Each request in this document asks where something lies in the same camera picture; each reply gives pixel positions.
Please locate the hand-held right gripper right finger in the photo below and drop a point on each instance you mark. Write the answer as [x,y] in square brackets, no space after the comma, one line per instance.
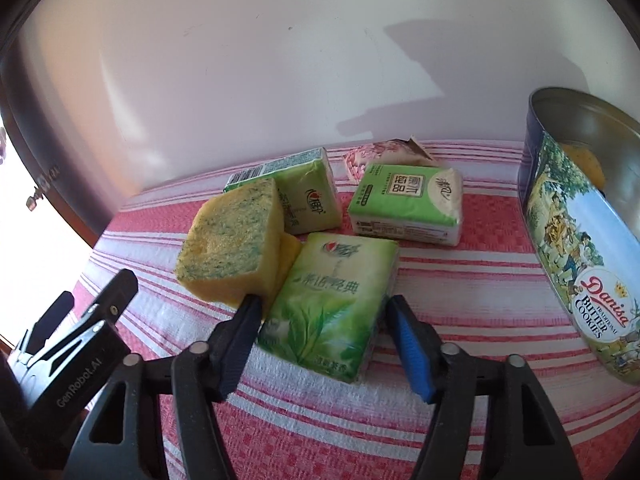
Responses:
[412,355]

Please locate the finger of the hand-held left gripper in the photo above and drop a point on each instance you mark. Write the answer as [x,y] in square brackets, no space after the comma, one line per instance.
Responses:
[115,295]
[50,317]

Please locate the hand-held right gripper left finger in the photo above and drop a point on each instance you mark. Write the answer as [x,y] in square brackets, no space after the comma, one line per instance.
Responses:
[235,350]

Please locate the green leaf print tissue pack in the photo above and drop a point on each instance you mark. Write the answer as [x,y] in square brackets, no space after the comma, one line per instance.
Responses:
[330,300]

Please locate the thin yellow sponge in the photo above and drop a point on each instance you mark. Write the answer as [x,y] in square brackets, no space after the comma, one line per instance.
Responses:
[290,260]

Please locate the yellow sponge with speckled top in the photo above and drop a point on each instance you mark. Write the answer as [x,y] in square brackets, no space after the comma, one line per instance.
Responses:
[225,240]

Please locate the green and white tissue pack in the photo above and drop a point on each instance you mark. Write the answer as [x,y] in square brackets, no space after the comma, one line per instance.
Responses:
[400,200]

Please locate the round metal cookie tin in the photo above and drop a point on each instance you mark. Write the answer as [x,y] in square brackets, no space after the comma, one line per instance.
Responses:
[575,260]

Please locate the pink floral tissue pack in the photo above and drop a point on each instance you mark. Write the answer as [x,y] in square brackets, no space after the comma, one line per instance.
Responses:
[370,152]

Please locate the large plain yellow sponge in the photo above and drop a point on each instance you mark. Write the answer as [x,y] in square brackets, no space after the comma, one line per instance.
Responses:
[585,165]

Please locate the red striped tablecloth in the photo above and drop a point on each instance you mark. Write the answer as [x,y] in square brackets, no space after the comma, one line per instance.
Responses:
[475,280]

